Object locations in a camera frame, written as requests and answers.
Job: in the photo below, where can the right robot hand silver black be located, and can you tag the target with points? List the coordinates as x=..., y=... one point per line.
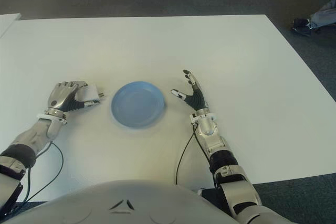
x=197, y=99

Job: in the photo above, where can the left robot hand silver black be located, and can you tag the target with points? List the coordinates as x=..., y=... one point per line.
x=61, y=96

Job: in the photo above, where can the white charger block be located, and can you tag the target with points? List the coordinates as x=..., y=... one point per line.
x=88, y=93

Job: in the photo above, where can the right robot arm silver black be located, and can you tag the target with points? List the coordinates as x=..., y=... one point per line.
x=223, y=153

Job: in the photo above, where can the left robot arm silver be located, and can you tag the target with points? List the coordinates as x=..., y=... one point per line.
x=29, y=140

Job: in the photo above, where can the blue round plate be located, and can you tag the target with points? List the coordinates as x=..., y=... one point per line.
x=138, y=104

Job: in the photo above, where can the white side table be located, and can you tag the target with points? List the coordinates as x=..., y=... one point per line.
x=8, y=23

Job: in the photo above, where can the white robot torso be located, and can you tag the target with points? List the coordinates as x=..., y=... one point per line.
x=131, y=203

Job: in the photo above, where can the black sneaker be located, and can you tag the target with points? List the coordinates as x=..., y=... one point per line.
x=300, y=27

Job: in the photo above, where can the small white bracket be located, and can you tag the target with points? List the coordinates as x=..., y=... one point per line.
x=200, y=191

